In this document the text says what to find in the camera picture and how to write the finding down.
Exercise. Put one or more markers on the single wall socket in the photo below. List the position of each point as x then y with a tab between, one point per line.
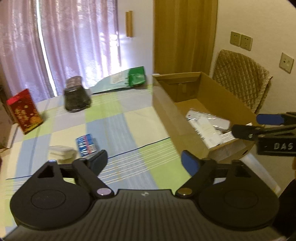
286	63

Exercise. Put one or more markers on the checkered tablecloth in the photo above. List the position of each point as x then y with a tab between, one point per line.
141	155

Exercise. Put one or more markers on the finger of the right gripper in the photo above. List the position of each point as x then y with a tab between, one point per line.
282	119
254	133

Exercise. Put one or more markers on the double wall socket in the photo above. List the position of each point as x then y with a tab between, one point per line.
242	41

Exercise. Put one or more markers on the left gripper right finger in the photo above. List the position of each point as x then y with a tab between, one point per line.
202	175

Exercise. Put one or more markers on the wooden wall bracket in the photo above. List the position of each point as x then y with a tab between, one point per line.
128	23

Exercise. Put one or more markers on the pink sheer curtain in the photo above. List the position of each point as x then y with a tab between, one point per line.
44	43

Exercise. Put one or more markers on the white power adapter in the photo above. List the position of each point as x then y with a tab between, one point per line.
61	153

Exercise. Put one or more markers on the dark plastic wrapped container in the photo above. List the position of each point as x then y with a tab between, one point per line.
76	97

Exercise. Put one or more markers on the brown cardboard box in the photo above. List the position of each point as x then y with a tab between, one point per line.
173	95

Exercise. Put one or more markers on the green flat package bag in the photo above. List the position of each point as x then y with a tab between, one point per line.
123	80

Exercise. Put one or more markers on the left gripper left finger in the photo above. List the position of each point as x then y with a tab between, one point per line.
87	172

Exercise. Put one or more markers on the white remote control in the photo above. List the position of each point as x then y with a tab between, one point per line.
206	131

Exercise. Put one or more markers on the white barcode medicine box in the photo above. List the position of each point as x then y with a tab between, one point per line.
228	136

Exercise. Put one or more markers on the blue tissue pack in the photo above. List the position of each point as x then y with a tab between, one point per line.
86	145

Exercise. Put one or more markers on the red gift box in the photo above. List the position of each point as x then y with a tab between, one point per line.
24	111

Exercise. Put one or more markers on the quilted tan chair cover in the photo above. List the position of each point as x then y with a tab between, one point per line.
243	77

